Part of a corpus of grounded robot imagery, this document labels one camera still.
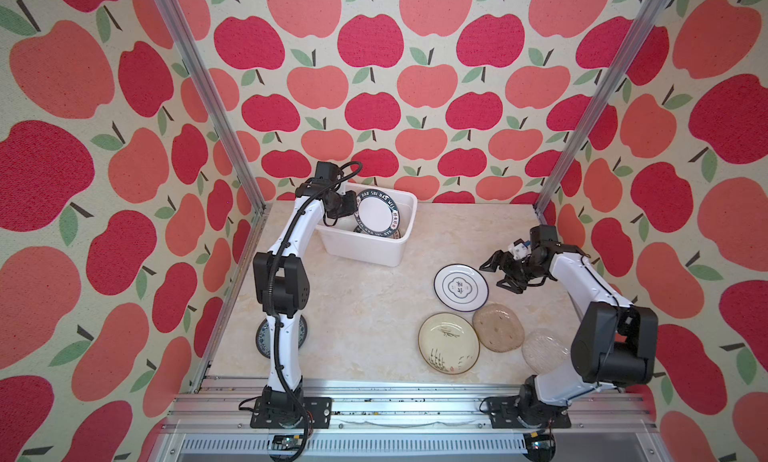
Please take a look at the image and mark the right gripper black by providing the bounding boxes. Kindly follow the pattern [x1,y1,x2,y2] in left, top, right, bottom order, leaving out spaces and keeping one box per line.
[481,250,546,295]

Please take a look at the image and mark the teal rim lettered plate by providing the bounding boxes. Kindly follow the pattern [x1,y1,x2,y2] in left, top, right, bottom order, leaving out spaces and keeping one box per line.
[354,189,401,232]
[353,225,402,240]

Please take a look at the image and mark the white plate with black ring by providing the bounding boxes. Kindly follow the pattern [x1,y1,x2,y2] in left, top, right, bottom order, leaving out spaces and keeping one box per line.
[433,263,490,313]

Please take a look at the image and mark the brown glass plate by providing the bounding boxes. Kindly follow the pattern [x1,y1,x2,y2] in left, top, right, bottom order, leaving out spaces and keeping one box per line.
[472,303,525,353]

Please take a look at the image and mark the cream plate with plant drawing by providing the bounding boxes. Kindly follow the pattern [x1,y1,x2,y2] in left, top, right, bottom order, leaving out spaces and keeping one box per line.
[417,312,480,375]

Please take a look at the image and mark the blue patterned plate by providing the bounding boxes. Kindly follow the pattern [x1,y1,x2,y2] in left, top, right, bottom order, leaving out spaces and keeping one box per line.
[255,316,308,359]

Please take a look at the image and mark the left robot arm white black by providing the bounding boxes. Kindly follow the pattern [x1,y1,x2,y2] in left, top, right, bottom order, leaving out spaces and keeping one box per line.
[253,181,356,404]

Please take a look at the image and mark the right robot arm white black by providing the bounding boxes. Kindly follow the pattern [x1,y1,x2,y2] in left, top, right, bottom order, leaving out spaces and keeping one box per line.
[479,240,658,407]

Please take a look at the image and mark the white plastic bin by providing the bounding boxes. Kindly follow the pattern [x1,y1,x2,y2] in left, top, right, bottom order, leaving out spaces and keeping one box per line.
[316,183,418,267]

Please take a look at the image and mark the clear glass plate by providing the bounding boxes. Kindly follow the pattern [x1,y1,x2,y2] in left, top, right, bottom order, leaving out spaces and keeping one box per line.
[522,329,570,374]

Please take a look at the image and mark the black corrugated cable conduit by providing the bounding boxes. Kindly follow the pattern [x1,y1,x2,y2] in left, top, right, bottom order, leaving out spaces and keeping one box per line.
[265,160,364,462]

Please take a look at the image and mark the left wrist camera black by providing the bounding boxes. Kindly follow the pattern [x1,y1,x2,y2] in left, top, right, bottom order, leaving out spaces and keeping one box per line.
[314,161,343,184]

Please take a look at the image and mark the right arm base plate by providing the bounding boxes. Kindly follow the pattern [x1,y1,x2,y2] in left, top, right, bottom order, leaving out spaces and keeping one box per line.
[479,396,572,429]

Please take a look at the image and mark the aluminium front rail frame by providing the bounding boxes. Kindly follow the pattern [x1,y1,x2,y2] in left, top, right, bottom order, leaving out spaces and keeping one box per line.
[148,376,671,461]

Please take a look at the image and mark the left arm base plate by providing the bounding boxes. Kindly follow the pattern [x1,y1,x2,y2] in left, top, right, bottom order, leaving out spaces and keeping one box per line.
[250,392,333,429]

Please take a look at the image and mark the aluminium frame post left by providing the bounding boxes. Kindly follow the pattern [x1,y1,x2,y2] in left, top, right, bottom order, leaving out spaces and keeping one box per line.
[154,0,268,217]

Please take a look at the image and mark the aluminium frame post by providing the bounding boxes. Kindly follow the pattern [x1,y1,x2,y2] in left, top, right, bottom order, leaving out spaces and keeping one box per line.
[534,0,672,223]
[154,0,268,217]

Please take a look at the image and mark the aluminium frame post right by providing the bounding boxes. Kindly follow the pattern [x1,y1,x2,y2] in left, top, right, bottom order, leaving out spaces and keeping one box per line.
[534,0,672,223]

